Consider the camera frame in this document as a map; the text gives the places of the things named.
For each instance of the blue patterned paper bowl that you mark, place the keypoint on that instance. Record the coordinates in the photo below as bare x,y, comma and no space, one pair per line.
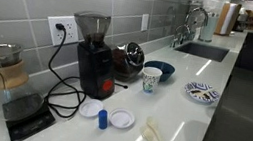
191,85

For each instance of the roasted coffee beans pile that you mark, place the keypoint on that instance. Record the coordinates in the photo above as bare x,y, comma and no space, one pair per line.
205,96

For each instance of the patterned white paper cup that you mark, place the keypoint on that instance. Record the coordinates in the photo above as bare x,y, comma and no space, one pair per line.
150,80

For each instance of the dark blue bowl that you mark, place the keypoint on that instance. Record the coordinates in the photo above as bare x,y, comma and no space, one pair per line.
167,70

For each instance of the thin black rod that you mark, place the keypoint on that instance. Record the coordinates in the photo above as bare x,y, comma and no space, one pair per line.
121,86

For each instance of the black coffee grinder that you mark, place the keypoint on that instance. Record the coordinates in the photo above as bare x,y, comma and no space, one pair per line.
95,66

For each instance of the white plastic lid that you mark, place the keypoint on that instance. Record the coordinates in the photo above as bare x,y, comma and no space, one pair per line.
121,118
90,108

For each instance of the small blue cylinder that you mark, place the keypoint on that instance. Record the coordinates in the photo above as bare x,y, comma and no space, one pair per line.
103,120

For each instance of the cream plastic spoon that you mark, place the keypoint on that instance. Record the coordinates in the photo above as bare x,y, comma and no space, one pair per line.
153,126

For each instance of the small chrome faucet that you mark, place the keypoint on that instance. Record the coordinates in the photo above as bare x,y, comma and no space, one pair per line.
181,29

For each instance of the dark undermount sink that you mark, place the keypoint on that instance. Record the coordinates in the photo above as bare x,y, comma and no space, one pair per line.
203,51

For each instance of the pale green canister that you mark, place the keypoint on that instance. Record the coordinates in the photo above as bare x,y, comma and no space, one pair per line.
209,29

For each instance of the tall chrome sink faucet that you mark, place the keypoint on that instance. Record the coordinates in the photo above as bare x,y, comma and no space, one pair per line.
197,9

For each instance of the black digital kitchen scale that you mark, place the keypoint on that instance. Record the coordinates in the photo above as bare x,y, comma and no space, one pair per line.
30,127

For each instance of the glass pour-over coffee carafe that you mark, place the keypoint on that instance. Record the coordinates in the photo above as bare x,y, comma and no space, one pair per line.
4,76

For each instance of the white wall switch plate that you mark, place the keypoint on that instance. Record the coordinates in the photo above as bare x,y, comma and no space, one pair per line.
144,22

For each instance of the white four-socket wall outlet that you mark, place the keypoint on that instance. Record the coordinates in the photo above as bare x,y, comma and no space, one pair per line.
71,32

